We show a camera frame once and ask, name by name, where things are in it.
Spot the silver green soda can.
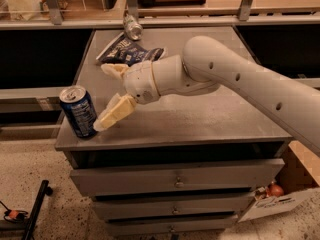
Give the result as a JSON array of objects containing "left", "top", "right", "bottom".
[{"left": 123, "top": 15, "right": 143, "bottom": 41}]

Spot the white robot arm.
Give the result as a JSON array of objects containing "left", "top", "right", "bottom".
[{"left": 94, "top": 36, "right": 320, "bottom": 154}]

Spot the blue chip bag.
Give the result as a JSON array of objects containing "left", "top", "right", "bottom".
[{"left": 96, "top": 33, "right": 165, "bottom": 66}]

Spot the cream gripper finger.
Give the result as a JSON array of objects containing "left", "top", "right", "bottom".
[
  {"left": 101, "top": 63, "right": 129, "bottom": 80},
  {"left": 93, "top": 93, "right": 137, "bottom": 132}
]

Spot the red onion in box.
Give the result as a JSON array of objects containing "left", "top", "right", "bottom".
[{"left": 267, "top": 183, "right": 284, "bottom": 197}]

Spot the bottom grey drawer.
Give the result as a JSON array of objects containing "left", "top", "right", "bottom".
[{"left": 107, "top": 215, "right": 238, "bottom": 236}]

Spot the middle grey drawer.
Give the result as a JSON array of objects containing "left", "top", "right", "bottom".
[{"left": 93, "top": 194, "right": 253, "bottom": 220}]

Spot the blue pepsi can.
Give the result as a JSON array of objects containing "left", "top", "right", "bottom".
[{"left": 59, "top": 85, "right": 97, "bottom": 138}]

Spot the grey drawer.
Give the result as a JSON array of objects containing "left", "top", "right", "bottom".
[
  {"left": 70, "top": 159, "right": 284, "bottom": 196},
  {"left": 93, "top": 194, "right": 253, "bottom": 220},
  {"left": 107, "top": 215, "right": 238, "bottom": 236}
]

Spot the top grey drawer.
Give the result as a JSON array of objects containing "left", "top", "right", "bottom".
[{"left": 70, "top": 159, "right": 284, "bottom": 196}]

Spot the grey drawer cabinet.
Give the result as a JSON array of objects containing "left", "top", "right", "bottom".
[{"left": 54, "top": 26, "right": 304, "bottom": 238}]

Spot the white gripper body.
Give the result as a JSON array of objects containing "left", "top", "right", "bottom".
[{"left": 123, "top": 61, "right": 160, "bottom": 104}]

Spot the cardboard box with items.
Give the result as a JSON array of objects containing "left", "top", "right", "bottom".
[{"left": 240, "top": 141, "right": 320, "bottom": 222}]

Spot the orange black cable clamp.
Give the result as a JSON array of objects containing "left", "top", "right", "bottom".
[{"left": 0, "top": 201, "right": 28, "bottom": 223}]

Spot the grey metal railing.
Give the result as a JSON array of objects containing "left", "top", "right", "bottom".
[{"left": 0, "top": 0, "right": 320, "bottom": 29}]

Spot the black stand leg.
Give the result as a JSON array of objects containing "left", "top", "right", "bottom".
[{"left": 21, "top": 180, "right": 53, "bottom": 240}]

